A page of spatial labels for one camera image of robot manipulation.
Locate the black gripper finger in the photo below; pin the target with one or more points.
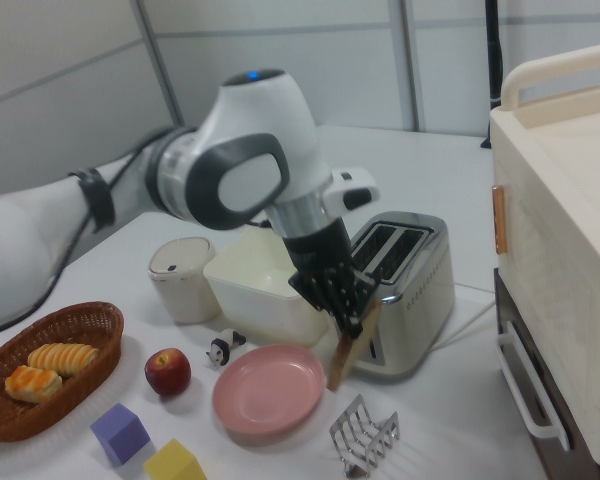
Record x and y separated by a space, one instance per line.
371 285
351 320

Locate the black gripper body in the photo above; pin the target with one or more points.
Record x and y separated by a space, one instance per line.
320 260

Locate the brown bread slice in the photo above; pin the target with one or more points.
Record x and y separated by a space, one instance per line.
347 360

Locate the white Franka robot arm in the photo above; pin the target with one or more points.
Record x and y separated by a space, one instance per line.
260 115

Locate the cream and chrome toaster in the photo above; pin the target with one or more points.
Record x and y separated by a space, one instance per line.
420 310

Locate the striped long bread roll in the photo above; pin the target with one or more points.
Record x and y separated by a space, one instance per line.
62 357

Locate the orange glazed bread roll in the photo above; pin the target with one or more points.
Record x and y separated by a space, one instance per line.
32 385

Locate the white plastic storage box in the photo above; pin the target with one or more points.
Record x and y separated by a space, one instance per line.
250 280

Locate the metal toast rack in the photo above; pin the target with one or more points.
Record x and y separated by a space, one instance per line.
341 430

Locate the pink plate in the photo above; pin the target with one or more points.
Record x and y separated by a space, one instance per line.
265 390

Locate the panda figurine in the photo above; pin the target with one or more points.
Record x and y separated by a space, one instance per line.
222 347

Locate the small white lidded bin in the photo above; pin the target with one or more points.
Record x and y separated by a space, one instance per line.
180 295

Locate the red apple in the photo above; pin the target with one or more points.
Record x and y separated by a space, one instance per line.
167 372

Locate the cream toy oven cabinet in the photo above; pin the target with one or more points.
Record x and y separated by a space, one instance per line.
555 200

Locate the yellow foam cube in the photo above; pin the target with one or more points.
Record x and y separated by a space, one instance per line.
172 462

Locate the brown wicker basket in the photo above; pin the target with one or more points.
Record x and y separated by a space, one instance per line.
105 340

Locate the purple foam cube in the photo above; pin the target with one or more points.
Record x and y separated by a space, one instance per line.
120 435

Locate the black camera stand pole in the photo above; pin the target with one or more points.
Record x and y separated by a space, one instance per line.
494 50

